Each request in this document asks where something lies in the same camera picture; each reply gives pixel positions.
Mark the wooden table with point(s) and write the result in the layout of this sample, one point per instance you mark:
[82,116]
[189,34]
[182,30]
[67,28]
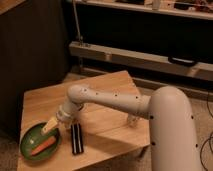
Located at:
[109,143]

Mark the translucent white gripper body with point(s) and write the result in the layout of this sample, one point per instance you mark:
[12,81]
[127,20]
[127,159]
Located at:
[65,117]

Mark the metal vertical pole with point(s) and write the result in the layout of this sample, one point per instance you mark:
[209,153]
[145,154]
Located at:
[79,37]

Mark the small white bottle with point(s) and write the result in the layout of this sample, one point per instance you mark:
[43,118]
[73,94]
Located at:
[132,120]

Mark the grey metal rail beam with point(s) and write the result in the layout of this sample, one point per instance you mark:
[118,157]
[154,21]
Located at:
[140,60]

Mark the orange carrot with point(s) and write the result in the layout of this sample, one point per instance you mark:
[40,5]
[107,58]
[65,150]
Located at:
[48,142]

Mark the black handle on beam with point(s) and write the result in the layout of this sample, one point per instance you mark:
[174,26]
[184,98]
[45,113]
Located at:
[182,62]

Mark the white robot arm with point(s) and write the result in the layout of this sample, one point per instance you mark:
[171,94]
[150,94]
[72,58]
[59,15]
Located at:
[173,136]

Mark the black white striped block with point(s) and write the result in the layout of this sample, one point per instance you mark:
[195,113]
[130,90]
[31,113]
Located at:
[77,139]

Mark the translucent tan gripper finger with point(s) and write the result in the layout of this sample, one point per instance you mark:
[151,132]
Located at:
[50,125]

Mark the green ceramic bowl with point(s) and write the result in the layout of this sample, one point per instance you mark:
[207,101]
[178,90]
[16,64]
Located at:
[33,137]

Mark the wooden shelf board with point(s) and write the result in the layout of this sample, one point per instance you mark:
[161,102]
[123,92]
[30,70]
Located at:
[142,8]

